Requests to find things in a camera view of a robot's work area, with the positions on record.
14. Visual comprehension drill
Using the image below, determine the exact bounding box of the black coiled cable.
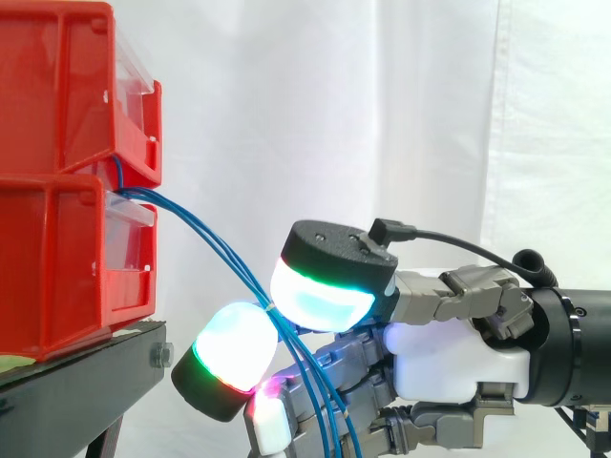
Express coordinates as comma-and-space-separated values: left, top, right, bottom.
369, 218, 560, 288

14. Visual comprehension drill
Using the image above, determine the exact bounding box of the black stand with green tape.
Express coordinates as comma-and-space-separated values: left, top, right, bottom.
0, 319, 175, 458

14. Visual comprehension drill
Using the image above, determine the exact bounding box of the red bin with clear plate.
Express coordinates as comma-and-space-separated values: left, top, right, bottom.
0, 173, 159, 363
0, 0, 164, 188

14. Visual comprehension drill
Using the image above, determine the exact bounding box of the blue cable bundle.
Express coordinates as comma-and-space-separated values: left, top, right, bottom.
113, 154, 364, 458

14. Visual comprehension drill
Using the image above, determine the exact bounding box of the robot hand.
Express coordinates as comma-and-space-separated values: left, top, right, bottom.
171, 219, 535, 458

